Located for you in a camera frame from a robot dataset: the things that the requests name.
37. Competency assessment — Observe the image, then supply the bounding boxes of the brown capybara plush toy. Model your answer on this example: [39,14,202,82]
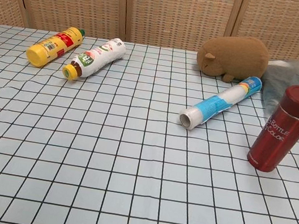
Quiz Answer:
[194,28,273,89]

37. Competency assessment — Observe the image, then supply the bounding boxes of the red thermos bottle white lettering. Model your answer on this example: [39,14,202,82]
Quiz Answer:
[245,78,299,178]

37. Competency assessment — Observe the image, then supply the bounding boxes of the plastic wrap roll blue label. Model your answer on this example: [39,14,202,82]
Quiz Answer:
[177,65,264,141]

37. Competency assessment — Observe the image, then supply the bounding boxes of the white checkered tablecloth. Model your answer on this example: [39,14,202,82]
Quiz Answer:
[0,17,299,224]

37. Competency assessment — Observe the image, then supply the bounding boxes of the clear plastic bag dark contents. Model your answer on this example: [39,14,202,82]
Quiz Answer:
[255,50,299,132]

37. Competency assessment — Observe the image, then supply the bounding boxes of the white bottle yellow cap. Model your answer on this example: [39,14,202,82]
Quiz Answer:
[61,29,129,88]

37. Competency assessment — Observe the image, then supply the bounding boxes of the yellow squeeze bottle red label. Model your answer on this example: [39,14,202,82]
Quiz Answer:
[23,19,87,75]

